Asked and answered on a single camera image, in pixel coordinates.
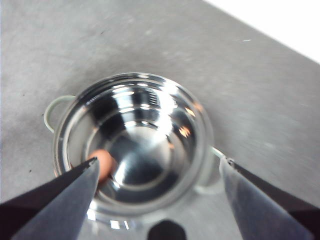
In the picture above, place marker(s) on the brown egg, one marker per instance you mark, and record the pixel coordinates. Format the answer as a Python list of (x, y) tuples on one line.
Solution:
[(106, 162)]

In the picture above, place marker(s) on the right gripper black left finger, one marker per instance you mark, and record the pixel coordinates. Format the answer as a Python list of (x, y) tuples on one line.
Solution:
[(55, 210)]

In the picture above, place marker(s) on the pale green electric cooking pot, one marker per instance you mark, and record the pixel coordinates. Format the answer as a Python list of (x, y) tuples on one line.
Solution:
[(150, 140)]

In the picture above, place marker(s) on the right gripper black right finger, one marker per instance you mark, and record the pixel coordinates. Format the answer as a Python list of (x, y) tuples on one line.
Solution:
[(262, 207)]

